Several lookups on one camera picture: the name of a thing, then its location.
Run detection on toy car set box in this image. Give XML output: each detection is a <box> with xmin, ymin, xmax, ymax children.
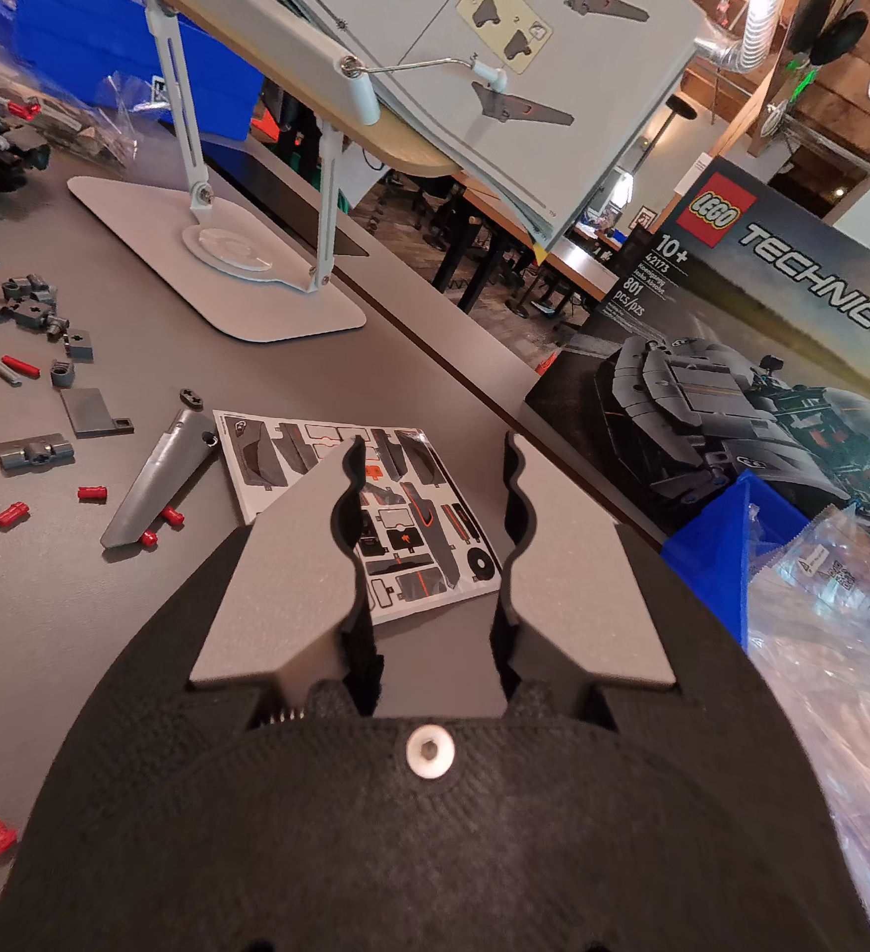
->
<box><xmin>524</xmin><ymin>156</ymin><xmax>870</xmax><ymax>566</ymax></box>

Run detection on small labelled clear bag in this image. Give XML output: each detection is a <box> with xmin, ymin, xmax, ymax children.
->
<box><xmin>33</xmin><ymin>70</ymin><xmax>176</xmax><ymax>168</ymax></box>

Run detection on blue plastic bin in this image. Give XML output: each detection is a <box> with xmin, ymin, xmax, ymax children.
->
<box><xmin>14</xmin><ymin>0</ymin><xmax>265</xmax><ymax>142</ymax></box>
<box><xmin>660</xmin><ymin>469</ymin><xmax>811</xmax><ymax>648</ymax></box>

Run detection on grey curved panel piece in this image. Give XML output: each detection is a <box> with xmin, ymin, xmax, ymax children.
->
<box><xmin>100</xmin><ymin>408</ymin><xmax>220</xmax><ymax>550</ymax></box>

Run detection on crumpled clear plastic bags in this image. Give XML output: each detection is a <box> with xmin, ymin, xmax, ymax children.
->
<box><xmin>746</xmin><ymin>502</ymin><xmax>870</xmax><ymax>952</ymax></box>

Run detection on pile of dark grey pieces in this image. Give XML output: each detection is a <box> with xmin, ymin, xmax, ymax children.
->
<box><xmin>0</xmin><ymin>274</ymin><xmax>95</xmax><ymax>363</ymax></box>

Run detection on partly built toy car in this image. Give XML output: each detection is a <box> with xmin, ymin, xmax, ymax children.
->
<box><xmin>0</xmin><ymin>82</ymin><xmax>53</xmax><ymax>194</ymax></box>

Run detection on cream book stand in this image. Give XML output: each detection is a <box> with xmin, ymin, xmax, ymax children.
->
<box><xmin>66</xmin><ymin>0</ymin><xmax>473</xmax><ymax>345</ymax></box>

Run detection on black ceiling fixture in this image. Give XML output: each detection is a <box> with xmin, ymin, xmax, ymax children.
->
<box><xmin>788</xmin><ymin>0</ymin><xmax>869</xmax><ymax>69</ymax></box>

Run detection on long wooden desk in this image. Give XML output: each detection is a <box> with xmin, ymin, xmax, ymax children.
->
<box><xmin>435</xmin><ymin>167</ymin><xmax>622</xmax><ymax>317</ymax></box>

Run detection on open instruction booklet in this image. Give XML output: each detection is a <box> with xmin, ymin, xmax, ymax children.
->
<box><xmin>309</xmin><ymin>0</ymin><xmax>707</xmax><ymax>246</ymax></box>

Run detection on thin grey plate piece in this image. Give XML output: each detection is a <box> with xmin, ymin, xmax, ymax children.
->
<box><xmin>59</xmin><ymin>387</ymin><xmax>136</xmax><ymax>440</ymax></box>

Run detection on black disc lamp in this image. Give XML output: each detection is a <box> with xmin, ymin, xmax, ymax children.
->
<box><xmin>628</xmin><ymin>94</ymin><xmax>698</xmax><ymax>179</ymax></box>

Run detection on silver air duct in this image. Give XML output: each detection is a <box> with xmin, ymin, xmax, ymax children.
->
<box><xmin>694</xmin><ymin>0</ymin><xmax>782</xmax><ymax>73</ymax></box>

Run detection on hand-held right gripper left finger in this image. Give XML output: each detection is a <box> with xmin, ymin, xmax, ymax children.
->
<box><xmin>188</xmin><ymin>436</ymin><xmax>385</xmax><ymax>716</ymax></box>

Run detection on scattered red pins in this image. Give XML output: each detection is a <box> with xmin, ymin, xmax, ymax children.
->
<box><xmin>0</xmin><ymin>356</ymin><xmax>186</xmax><ymax>856</ymax></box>

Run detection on sticker sheet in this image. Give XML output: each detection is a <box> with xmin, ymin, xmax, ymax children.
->
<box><xmin>213</xmin><ymin>409</ymin><xmax>501</xmax><ymax>624</ymax></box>

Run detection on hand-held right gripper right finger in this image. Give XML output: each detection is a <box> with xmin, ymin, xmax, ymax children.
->
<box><xmin>489</xmin><ymin>431</ymin><xmax>679</xmax><ymax>718</ymax></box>

